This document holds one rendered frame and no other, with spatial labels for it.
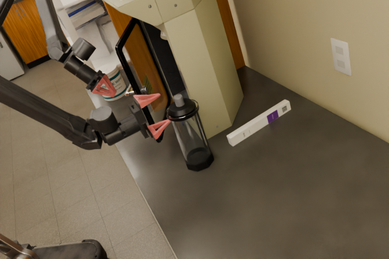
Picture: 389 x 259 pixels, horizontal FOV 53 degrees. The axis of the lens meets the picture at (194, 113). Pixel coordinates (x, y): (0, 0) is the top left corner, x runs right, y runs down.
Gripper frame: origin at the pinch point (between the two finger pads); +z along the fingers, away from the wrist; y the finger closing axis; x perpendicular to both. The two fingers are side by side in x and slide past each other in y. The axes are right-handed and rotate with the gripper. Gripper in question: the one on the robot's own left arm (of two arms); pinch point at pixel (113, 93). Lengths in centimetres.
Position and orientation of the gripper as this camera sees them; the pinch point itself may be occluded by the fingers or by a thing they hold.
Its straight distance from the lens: 149.2
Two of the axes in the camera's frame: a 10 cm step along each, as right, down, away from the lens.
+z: 7.8, 5.7, 2.4
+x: -6.1, 7.7, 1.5
